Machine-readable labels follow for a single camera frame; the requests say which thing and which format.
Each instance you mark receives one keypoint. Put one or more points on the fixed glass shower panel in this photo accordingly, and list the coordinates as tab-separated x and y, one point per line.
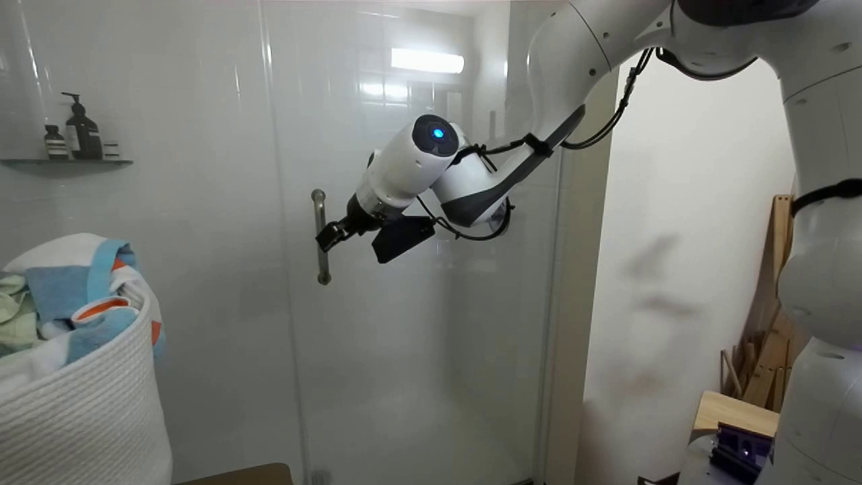
181	89

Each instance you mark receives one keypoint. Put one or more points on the glass shower door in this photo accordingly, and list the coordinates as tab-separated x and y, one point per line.
425	370

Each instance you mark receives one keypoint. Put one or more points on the small dark jar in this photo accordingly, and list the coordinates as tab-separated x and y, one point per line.
56	143

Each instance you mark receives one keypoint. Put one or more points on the white woven laundry basket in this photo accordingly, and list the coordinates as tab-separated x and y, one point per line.
89	420

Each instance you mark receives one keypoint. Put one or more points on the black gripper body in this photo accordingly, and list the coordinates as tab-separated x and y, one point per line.
355	222

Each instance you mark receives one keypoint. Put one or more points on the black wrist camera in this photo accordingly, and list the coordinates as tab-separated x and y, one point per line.
403	234

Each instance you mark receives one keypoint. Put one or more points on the glass shower shelf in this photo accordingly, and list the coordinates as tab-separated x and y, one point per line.
65	167

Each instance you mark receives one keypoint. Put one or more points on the wooden planks pile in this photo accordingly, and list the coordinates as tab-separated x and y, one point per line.
756	370

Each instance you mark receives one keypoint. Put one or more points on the dark pump soap bottle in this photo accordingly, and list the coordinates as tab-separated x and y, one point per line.
83	131

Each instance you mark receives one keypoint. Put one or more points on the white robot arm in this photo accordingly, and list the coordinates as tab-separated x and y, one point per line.
815	50

